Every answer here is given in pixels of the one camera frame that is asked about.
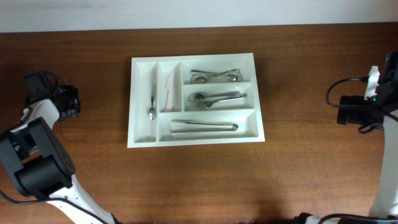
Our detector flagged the white plastic knife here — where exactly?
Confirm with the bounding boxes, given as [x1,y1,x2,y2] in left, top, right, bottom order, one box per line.
[165,70,175,112]

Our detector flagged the metal tweezers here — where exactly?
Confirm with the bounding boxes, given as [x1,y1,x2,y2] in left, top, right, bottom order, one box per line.
[169,119,239,133]

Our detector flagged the large metal spoon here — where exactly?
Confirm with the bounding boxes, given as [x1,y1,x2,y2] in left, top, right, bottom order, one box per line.
[190,68,241,85]
[189,69,244,83]

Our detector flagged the metal fork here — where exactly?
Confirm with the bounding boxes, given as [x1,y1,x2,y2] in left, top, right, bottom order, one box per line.
[187,91,240,101]
[194,93,248,109]

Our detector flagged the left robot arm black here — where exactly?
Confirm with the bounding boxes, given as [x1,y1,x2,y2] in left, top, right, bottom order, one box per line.
[1,71,118,223]

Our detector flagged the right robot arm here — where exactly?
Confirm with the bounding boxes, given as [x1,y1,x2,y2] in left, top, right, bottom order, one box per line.
[292,52,397,224]

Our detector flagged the white plastic cutlery tray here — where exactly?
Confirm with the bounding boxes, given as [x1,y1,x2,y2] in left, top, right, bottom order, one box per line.
[127,53,265,148]

